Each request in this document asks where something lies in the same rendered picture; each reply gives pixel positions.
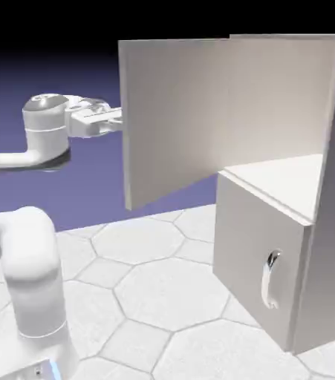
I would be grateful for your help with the pale grey cabinet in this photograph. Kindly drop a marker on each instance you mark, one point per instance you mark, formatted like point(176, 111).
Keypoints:
point(333, 207)

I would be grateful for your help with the pale grey cabinet door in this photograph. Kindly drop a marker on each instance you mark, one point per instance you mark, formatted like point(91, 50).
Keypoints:
point(173, 118)

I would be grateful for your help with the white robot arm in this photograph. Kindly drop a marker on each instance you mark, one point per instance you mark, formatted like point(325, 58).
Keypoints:
point(30, 267)

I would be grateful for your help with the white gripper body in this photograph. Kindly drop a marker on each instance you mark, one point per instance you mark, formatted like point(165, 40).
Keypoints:
point(91, 123)

